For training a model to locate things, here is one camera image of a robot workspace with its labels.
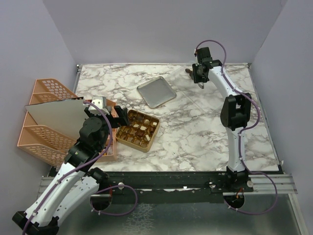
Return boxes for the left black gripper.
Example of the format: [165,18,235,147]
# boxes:
[86,105,128,150]

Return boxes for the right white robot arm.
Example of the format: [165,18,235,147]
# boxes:
[192,58,251,191]

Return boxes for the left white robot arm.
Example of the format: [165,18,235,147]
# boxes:
[12,103,129,235]

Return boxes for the gold chocolate box tray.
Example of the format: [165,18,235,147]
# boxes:
[116,110,160,153]

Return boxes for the silver tin lid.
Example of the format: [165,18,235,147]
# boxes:
[137,76,177,109]

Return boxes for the peach desk organizer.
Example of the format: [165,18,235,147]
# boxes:
[88,99,117,163]

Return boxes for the white board sheet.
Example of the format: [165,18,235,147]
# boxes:
[25,97,88,139]

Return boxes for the peach mesh file rack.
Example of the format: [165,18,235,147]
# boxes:
[18,78,88,166]

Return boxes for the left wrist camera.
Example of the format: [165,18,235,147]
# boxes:
[88,96,110,115]

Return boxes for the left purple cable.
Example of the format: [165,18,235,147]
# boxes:
[23,99,138,233]

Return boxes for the black mounting rail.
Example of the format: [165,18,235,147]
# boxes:
[41,171,299,204]

